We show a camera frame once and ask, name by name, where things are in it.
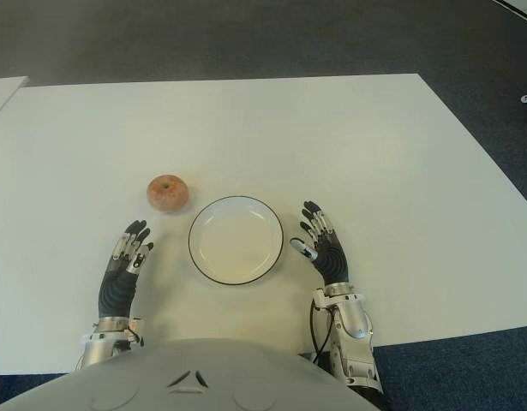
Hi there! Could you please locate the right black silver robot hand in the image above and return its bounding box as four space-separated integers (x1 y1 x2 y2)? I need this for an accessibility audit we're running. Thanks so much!
290 200 350 287

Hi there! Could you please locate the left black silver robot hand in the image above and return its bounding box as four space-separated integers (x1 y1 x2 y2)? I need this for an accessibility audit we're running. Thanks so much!
97 219 155 320

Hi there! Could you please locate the red yellow apple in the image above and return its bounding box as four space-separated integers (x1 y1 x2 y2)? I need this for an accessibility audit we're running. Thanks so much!
147 174 190 213

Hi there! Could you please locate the white plate with black rim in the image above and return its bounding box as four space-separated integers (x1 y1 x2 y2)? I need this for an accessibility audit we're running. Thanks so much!
188 195 284 287

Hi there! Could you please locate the grey robot torso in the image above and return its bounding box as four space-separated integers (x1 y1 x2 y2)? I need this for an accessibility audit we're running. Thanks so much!
0 337 386 411

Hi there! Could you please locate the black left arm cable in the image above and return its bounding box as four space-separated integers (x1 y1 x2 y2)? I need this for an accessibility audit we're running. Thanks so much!
126 319 145 347

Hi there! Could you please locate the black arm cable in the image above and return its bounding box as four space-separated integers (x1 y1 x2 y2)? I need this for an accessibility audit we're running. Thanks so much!
126 319 145 347
308 299 333 357

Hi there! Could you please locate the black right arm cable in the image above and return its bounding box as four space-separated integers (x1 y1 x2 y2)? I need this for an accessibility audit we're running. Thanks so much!
308 299 333 357

